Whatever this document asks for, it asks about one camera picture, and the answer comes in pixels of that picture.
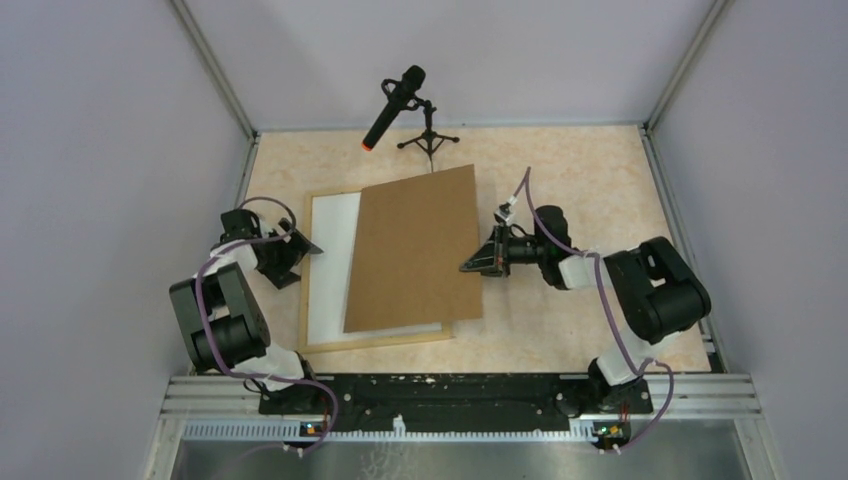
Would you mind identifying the black tripod stand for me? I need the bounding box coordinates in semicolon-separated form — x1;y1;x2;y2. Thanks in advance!
396;98;460;173

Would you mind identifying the aluminium rail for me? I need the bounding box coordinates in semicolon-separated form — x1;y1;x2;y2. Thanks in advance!
161;373;761;444

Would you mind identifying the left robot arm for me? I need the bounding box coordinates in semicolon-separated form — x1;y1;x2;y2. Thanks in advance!
169;208;322;414

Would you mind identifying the black microphone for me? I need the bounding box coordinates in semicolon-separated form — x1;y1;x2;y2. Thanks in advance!
361;65;426;151

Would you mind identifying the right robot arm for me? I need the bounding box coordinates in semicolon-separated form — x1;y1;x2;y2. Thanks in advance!
459;205;711;412

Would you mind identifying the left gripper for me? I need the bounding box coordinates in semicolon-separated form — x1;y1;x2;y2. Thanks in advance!
256;218;322;289

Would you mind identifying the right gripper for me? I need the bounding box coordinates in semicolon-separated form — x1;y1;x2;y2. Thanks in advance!
460;223;547;278

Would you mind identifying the brown backing board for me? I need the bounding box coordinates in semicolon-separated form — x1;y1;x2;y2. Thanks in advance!
344;165;483;333

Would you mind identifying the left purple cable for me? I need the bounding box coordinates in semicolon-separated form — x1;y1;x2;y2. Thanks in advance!
193;195;340;458

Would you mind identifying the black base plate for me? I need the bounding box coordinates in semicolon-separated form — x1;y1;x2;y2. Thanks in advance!
244;373;654;435

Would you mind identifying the sunflower photo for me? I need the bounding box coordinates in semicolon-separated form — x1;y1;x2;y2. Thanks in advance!
306;192;444;347

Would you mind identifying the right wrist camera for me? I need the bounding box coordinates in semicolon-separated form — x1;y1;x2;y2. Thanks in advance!
494;198;515;226

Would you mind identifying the wooden picture frame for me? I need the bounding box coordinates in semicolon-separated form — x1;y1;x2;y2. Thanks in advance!
296;188;456;356

